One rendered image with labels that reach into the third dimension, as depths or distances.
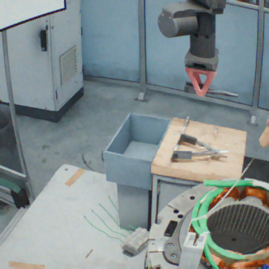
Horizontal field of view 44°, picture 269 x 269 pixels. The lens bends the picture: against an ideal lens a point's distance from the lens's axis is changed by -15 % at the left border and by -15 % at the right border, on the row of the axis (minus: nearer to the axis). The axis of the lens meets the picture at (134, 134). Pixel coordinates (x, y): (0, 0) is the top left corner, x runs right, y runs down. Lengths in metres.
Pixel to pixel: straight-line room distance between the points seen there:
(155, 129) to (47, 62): 1.87
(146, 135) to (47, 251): 0.43
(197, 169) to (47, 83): 2.16
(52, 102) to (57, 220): 1.89
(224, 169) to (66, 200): 0.53
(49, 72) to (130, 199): 1.95
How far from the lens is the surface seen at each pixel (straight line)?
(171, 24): 0.67
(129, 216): 0.97
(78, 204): 1.11
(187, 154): 0.77
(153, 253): 0.57
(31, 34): 2.74
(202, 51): 0.74
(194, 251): 0.48
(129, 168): 0.82
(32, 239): 1.02
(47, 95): 2.87
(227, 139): 0.87
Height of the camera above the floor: 1.55
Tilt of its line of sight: 34 degrees down
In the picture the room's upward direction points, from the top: 1 degrees counter-clockwise
